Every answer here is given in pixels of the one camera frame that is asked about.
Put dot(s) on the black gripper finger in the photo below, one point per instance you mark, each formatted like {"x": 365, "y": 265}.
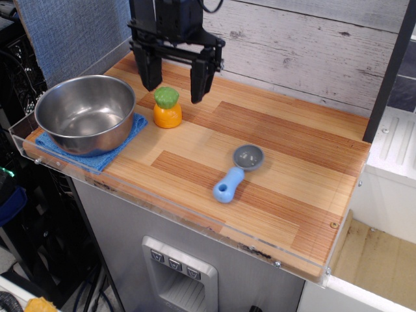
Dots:
{"x": 202, "y": 72}
{"x": 149, "y": 63}

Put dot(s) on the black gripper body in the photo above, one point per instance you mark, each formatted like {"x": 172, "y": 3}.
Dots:
{"x": 180, "y": 32}

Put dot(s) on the blue handled grey spoon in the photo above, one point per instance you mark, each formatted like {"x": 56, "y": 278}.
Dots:
{"x": 246, "y": 158}

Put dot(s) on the orange toy carrot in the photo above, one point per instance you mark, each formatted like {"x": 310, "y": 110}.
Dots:
{"x": 167, "y": 112}

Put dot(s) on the stainless steel bowl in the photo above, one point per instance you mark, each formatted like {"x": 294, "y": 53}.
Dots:
{"x": 87, "y": 116}

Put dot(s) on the blue fabric panel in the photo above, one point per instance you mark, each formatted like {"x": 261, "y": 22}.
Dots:
{"x": 73, "y": 38}

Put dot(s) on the blue cloth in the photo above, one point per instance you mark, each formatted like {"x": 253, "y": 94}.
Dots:
{"x": 92, "y": 163}

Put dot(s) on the silver dispenser panel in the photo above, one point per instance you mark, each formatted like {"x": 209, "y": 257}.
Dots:
{"x": 180, "y": 281}

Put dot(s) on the grey toy fridge cabinet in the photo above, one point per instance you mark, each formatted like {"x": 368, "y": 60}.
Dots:
{"x": 244, "y": 282}

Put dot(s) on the clear acrylic edge guard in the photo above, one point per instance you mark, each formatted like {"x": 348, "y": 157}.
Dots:
{"x": 286, "y": 213}

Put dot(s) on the white toy sink unit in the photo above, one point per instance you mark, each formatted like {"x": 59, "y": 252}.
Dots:
{"x": 374, "y": 261}

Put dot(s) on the yellow object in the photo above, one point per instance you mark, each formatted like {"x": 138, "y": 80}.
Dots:
{"x": 40, "y": 305}

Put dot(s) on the black right post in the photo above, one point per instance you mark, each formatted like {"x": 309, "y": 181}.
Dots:
{"x": 399, "y": 51}

